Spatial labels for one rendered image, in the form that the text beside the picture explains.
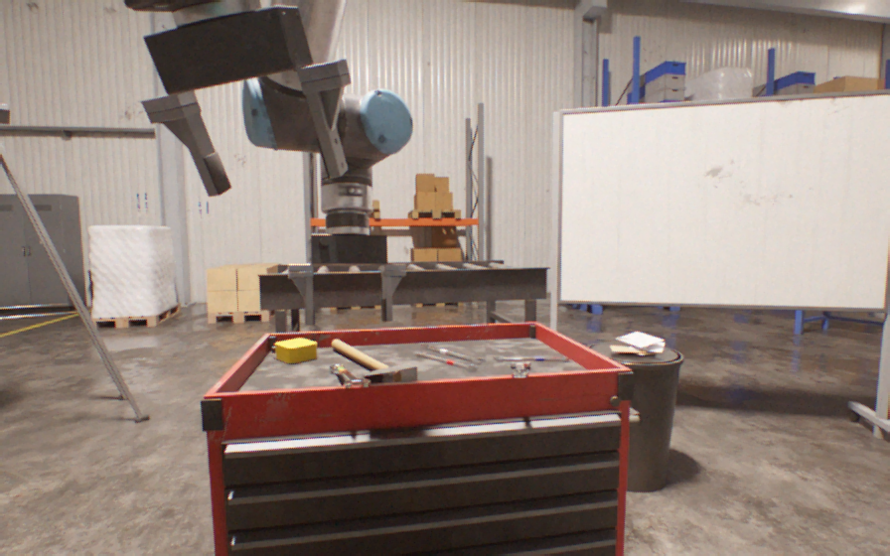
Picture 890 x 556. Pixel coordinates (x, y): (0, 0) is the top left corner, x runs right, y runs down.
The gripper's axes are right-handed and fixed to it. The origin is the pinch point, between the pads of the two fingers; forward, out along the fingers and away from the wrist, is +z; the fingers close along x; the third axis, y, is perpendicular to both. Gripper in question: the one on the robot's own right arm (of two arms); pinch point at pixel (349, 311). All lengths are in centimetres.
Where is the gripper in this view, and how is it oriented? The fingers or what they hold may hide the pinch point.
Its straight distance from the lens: 81.8
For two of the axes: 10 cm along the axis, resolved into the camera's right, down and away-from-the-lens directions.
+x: 9.3, -0.1, 3.6
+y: 3.6, -0.5, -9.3
